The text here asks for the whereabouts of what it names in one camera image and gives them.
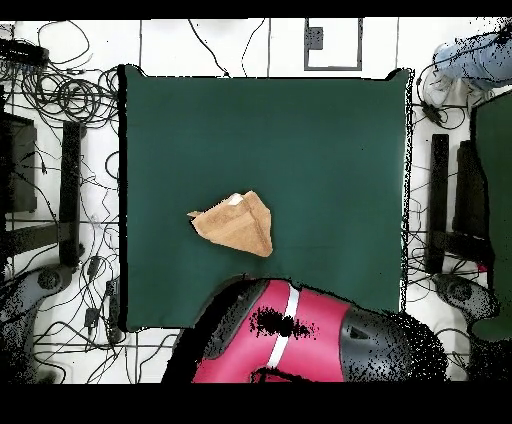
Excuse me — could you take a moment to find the black power adapter with cable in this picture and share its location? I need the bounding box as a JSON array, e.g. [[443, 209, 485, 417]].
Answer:
[[415, 33, 512, 131]]

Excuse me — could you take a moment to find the tan terry towel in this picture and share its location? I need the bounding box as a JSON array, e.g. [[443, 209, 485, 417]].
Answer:
[[186, 190, 274, 258]]

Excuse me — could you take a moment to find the green cloth covered board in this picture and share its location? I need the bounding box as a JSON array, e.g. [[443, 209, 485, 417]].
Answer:
[[469, 89, 512, 341]]

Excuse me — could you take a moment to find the dark green tablecloth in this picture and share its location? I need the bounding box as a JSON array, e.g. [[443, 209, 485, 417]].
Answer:
[[118, 63, 415, 333]]

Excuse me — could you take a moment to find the robot pedestal leg with foot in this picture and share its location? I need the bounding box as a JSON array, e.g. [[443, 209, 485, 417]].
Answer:
[[433, 272, 501, 325], [0, 263, 76, 383]]

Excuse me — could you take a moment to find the small grey box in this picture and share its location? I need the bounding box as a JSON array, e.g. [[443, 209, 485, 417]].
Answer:
[[305, 26, 324, 51]]

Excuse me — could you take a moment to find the black power strip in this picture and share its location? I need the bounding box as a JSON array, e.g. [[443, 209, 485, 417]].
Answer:
[[0, 37, 50, 67]]

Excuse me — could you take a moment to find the person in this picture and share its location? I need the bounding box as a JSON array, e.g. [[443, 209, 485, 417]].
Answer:
[[422, 23, 512, 111]]

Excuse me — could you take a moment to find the coiled black cable bundle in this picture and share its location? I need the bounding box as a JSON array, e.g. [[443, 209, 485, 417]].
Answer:
[[21, 65, 120, 127]]

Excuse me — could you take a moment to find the grey floor frame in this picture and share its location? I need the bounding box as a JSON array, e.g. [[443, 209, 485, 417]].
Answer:
[[303, 17, 364, 72]]

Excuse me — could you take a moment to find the black box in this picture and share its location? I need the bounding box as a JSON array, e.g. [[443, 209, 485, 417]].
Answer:
[[0, 111, 38, 215]]

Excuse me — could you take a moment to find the thin black cable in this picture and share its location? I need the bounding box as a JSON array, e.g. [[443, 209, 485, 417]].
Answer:
[[240, 17, 267, 78], [187, 18, 231, 78]]

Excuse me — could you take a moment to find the black flat panel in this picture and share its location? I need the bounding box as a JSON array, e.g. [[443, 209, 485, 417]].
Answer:
[[453, 139, 495, 241]]

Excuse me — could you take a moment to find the black stand base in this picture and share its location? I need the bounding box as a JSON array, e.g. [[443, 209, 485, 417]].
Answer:
[[423, 133, 497, 277], [3, 120, 86, 269]]

